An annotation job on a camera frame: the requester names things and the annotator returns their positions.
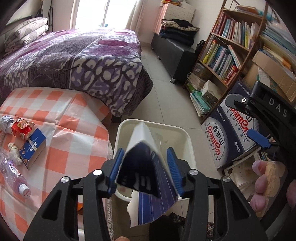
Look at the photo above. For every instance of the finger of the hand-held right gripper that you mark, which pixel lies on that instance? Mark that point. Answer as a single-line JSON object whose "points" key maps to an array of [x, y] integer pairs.
{"points": [[256, 136], [238, 100]]}

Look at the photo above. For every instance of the person's right hand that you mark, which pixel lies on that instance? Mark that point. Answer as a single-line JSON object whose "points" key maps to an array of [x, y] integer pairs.
{"points": [[260, 185]]}

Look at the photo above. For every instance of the black leather bench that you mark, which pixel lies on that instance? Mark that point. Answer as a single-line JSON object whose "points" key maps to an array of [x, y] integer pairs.
{"points": [[173, 52]]}

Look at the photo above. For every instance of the black metal stand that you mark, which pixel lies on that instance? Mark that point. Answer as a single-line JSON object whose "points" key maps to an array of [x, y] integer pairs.
{"points": [[50, 18]]}

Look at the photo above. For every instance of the stack of green papers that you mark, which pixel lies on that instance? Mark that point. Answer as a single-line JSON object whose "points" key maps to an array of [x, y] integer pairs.
{"points": [[200, 103]]}

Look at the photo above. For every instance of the brown cardboard box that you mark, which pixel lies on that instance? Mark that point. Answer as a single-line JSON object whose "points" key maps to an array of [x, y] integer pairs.
{"points": [[268, 69]]}

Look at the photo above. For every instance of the purple patterned bed blanket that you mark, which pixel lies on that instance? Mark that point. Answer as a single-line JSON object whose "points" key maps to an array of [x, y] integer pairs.
{"points": [[81, 58]]}

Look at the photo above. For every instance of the pile of folded clothes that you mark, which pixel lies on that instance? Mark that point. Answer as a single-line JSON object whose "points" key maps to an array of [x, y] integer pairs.
{"points": [[178, 31]]}

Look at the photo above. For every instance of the stack of boxes and papers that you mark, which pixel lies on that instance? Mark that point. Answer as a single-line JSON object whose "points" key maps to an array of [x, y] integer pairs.
{"points": [[197, 77]]}

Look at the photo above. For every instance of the colourful plush toy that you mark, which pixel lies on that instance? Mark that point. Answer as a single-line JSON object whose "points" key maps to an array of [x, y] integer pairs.
{"points": [[172, 1]]}

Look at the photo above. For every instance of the blue white paper carton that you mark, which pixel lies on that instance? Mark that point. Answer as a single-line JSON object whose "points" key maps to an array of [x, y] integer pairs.
{"points": [[143, 166]]}

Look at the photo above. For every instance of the white plastic bin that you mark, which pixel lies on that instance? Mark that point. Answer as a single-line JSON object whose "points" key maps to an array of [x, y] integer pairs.
{"points": [[159, 129]]}

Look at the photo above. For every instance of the folded white grey quilt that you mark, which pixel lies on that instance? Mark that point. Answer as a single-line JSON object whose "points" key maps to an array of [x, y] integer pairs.
{"points": [[25, 32]]}

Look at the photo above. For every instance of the clear plastic bottle pink label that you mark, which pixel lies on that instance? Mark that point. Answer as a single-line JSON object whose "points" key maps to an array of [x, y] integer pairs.
{"points": [[12, 175]]}

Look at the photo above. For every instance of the blue cardboard box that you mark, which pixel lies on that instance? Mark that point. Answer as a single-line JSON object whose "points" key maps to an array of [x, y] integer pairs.
{"points": [[34, 144]]}

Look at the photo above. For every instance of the stack of white papers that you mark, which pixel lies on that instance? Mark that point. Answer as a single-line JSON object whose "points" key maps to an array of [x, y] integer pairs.
{"points": [[240, 178]]}

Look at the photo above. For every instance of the pink white drawer cabinet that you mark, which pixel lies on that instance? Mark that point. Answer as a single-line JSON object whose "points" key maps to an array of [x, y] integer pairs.
{"points": [[175, 11]]}

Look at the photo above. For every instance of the plaid trousers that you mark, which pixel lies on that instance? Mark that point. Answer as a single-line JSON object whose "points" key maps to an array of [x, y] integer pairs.
{"points": [[208, 229]]}

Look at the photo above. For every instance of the wooden bookshelf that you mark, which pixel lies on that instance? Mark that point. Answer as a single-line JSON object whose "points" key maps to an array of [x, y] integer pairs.
{"points": [[231, 42]]}

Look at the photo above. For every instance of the orange white checkered tablecloth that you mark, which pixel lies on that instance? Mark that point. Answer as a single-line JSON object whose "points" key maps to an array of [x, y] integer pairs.
{"points": [[69, 129]]}

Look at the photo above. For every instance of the white curtain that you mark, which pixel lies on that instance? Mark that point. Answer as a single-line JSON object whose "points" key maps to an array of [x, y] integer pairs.
{"points": [[134, 18]]}

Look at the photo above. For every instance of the red snack carton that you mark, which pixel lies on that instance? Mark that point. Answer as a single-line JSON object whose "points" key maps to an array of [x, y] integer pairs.
{"points": [[20, 127]]}

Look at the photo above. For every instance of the green white tissue box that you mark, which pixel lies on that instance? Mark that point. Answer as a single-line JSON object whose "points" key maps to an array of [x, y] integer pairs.
{"points": [[211, 91]]}

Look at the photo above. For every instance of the row of books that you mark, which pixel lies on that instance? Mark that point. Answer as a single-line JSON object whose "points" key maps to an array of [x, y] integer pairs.
{"points": [[219, 60], [233, 30]]}

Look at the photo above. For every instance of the stack of paper folders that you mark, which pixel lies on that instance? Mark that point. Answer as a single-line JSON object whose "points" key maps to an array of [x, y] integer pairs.
{"points": [[279, 39]]}

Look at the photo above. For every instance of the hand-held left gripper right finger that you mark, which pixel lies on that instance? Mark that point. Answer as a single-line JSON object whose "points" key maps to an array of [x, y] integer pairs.
{"points": [[172, 164]]}

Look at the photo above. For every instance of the window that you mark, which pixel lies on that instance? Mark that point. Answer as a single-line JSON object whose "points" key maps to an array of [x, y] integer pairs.
{"points": [[97, 14]]}

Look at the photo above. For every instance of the black bag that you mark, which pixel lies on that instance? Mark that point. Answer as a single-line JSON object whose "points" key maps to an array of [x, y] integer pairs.
{"points": [[200, 47]]}

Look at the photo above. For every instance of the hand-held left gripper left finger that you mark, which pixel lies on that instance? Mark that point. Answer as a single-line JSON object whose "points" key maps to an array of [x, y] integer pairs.
{"points": [[116, 163]]}

